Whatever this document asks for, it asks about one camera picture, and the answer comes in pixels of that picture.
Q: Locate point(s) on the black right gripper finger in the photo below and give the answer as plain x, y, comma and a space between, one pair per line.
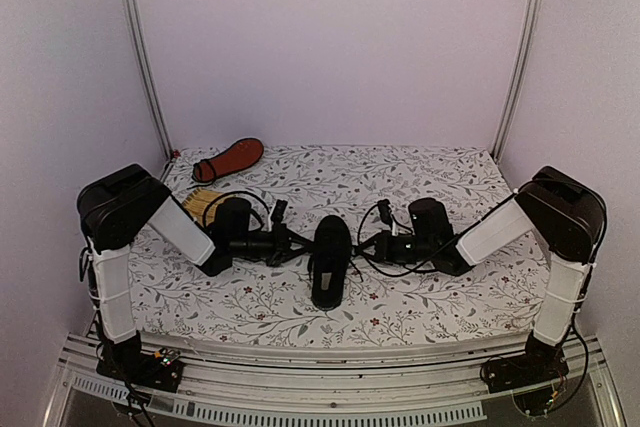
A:
373, 243
369, 257

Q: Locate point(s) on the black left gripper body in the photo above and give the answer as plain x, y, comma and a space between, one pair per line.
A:
273, 250

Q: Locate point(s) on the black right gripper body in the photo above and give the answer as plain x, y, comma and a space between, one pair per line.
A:
392, 254

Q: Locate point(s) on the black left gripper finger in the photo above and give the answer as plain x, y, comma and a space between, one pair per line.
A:
291, 254
300, 240

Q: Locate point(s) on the black shoelace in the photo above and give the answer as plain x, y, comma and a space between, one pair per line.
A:
356, 270

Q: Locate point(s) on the black shoe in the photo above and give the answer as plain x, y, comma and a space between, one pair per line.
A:
329, 262

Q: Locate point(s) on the red-soled shoe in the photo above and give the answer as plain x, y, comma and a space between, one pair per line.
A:
240, 156

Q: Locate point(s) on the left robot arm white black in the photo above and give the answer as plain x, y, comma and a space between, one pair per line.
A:
114, 209

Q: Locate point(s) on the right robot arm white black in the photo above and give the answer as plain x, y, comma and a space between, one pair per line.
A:
571, 219

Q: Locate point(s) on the woven bamboo tray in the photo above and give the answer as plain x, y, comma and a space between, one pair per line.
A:
197, 201

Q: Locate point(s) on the floral tablecloth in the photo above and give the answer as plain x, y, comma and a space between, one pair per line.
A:
253, 304

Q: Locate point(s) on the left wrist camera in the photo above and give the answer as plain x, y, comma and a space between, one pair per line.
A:
276, 217

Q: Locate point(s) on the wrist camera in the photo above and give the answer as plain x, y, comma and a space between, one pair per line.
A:
276, 217
386, 216

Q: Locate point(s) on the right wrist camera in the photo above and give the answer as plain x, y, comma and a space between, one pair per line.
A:
386, 216

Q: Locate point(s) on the front aluminium rail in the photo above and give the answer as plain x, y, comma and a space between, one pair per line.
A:
424, 385

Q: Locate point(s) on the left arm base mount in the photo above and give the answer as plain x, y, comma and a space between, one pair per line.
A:
141, 369

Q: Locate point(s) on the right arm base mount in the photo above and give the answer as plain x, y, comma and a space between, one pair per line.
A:
523, 370

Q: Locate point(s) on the right aluminium frame post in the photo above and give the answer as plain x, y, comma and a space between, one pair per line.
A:
531, 14

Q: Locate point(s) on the aluminium frame post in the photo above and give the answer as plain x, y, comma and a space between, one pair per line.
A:
531, 14
135, 27

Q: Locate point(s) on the left aluminium frame post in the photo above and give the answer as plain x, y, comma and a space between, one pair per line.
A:
135, 27

